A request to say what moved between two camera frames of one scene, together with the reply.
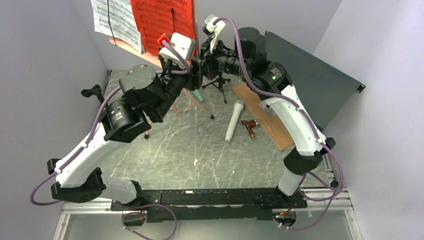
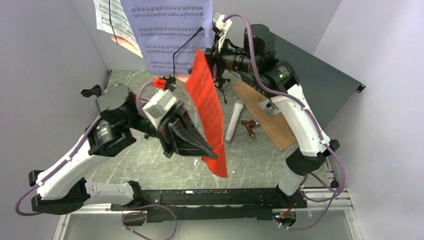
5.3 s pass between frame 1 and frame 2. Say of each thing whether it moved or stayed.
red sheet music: moved
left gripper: moved
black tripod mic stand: stayed
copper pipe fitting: stayed
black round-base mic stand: stayed
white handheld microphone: stayed
